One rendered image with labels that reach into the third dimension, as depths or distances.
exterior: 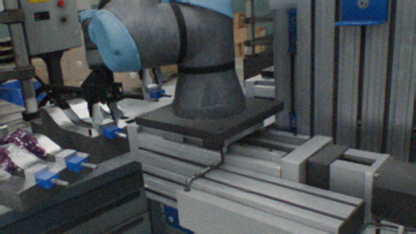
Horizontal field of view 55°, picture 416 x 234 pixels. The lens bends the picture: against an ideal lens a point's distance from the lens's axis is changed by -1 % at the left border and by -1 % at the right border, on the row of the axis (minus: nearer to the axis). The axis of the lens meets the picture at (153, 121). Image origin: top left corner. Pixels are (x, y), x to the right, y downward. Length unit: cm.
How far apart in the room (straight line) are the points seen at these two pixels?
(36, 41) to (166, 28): 139
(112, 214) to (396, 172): 90
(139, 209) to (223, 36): 80
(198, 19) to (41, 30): 140
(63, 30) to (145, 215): 110
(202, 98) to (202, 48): 9
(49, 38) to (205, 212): 156
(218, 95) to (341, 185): 26
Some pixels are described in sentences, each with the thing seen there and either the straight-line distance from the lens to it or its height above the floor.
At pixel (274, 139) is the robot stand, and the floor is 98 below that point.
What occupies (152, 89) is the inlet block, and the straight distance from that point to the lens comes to 149.
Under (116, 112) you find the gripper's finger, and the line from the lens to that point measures 125.
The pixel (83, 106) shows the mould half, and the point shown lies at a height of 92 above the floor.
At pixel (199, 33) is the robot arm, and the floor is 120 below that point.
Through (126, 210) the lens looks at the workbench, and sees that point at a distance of 136.
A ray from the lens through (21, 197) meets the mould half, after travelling 104.
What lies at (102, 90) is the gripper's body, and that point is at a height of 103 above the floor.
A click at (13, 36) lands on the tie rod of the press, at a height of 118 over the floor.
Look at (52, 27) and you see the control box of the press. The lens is 209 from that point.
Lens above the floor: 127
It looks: 17 degrees down
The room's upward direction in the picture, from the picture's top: 6 degrees counter-clockwise
